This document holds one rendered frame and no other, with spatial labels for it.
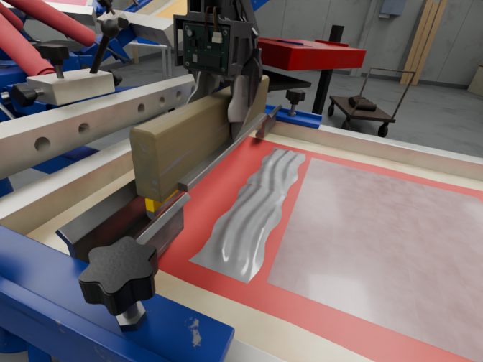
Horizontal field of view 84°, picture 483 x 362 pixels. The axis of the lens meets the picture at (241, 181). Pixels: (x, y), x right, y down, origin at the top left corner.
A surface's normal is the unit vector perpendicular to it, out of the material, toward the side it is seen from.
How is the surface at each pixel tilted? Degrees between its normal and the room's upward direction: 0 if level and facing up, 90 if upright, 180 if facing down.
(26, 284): 0
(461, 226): 0
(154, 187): 90
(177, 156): 90
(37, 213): 90
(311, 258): 0
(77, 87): 90
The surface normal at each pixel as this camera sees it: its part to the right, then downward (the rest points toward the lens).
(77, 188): 0.93, 0.26
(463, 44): -0.12, 0.51
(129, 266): 0.10, -0.85
